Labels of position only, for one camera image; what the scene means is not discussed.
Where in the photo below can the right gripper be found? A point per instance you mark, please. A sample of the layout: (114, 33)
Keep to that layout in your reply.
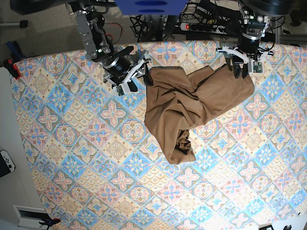
(123, 66)

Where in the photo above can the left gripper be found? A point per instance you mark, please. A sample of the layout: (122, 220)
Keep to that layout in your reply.
(247, 57)

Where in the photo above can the brown t-shirt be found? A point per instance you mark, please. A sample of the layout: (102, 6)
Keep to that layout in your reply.
(177, 102)

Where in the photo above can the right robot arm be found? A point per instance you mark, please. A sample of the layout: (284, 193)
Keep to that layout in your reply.
(90, 24)

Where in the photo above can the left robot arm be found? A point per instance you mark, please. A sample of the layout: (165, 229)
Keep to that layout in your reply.
(256, 16)

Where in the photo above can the white power strip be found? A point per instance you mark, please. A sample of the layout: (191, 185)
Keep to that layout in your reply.
(204, 28)

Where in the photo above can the patterned tile tablecloth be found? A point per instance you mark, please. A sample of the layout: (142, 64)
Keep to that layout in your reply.
(95, 165)

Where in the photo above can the blue black clamp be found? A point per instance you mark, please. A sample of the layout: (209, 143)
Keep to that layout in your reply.
(16, 52)

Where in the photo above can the red black clamp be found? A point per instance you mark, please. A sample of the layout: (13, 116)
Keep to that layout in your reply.
(12, 68)

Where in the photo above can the game console controller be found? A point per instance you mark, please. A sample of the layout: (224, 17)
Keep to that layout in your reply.
(6, 164)

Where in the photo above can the orange black bottom clamp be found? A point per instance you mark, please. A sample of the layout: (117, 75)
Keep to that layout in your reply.
(49, 222)

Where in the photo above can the white box with window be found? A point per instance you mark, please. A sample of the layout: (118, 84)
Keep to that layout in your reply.
(30, 217)

